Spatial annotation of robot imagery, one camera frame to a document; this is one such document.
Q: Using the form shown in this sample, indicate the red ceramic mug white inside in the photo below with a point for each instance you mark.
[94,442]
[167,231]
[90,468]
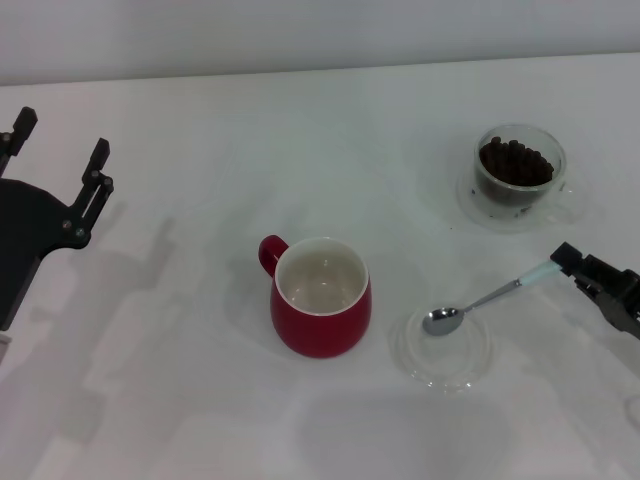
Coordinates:
[320,335]

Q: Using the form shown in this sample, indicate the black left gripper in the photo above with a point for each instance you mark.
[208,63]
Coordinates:
[25,225]

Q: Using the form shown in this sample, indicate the clear glass saucer with crumbs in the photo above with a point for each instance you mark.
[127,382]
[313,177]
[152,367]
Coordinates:
[472,212]

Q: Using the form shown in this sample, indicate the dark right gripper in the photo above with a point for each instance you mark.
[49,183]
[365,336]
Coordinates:
[622,305]

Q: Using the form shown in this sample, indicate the pile of coffee beans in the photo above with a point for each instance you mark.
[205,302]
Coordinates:
[515,160]

